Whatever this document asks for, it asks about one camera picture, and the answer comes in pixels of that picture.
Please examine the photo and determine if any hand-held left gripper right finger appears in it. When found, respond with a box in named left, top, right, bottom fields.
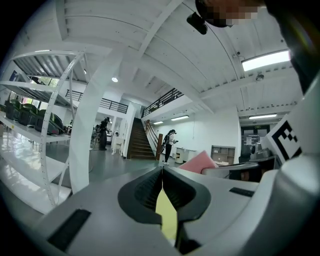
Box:
left=162, top=166, right=262, bottom=255

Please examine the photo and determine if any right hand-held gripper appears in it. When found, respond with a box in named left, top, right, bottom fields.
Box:
left=201, top=113, right=305, bottom=181

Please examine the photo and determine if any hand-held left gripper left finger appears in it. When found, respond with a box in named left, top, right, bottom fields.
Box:
left=34, top=166, right=181, bottom=256

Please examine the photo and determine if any pink cloth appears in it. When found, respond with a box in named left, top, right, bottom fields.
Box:
left=179, top=149, right=218, bottom=174

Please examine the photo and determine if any grey cubby shelf unit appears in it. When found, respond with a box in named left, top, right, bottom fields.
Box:
left=210, top=145, right=236, bottom=165

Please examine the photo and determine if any black office chair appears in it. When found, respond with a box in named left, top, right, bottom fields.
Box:
left=238, top=152, right=251, bottom=165

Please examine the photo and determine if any black double door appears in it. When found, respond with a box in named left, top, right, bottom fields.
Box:
left=241, top=124, right=271, bottom=161

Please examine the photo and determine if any white counter cabinet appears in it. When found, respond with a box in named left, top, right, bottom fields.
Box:
left=174, top=146, right=197, bottom=165

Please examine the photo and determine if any wooden stair handrail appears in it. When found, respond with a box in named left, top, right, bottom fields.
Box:
left=143, top=119, right=163, bottom=161

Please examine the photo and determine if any white side table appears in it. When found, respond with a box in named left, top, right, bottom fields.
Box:
left=111, top=128, right=126, bottom=156

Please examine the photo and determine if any white pillar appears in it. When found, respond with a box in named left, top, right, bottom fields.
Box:
left=69, top=47, right=126, bottom=195

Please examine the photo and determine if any dark wooden staircase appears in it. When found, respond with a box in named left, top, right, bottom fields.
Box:
left=126, top=117, right=157, bottom=160

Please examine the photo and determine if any black balcony railing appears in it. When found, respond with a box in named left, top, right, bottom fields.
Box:
left=65, top=89, right=129, bottom=113
left=142, top=87, right=185, bottom=118

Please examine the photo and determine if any white metal shelf rack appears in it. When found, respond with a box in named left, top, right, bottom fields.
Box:
left=0, top=49, right=87, bottom=215

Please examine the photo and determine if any row of black cases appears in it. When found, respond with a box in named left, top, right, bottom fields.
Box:
left=0, top=99, right=65, bottom=136

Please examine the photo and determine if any person's black shirt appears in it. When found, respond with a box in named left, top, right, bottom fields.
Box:
left=264, top=0, right=320, bottom=95

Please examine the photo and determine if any person's head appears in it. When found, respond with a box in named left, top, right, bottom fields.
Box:
left=194, top=0, right=266, bottom=28

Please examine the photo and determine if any black head camera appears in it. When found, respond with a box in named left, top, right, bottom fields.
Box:
left=186, top=11, right=208, bottom=35

